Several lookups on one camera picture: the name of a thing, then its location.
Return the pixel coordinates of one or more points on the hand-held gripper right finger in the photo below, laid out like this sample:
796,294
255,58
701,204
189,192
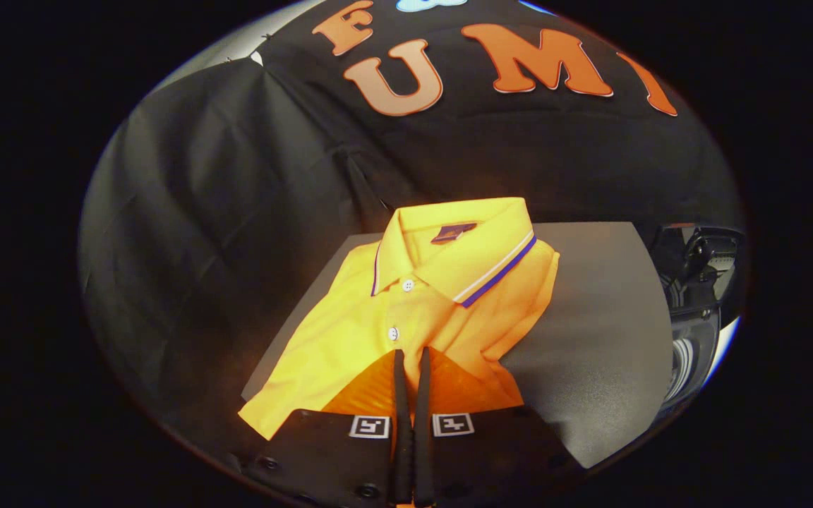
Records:
423,423

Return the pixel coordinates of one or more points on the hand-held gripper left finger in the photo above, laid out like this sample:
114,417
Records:
401,423

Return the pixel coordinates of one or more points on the orange polo shirt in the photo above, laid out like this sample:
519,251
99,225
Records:
378,303

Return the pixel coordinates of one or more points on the grey washing machine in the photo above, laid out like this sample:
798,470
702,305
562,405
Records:
689,353

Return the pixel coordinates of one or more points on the dark transparent washing machine lid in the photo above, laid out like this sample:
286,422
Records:
703,261

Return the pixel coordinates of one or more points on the black backdrop cloth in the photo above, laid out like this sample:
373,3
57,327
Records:
237,212

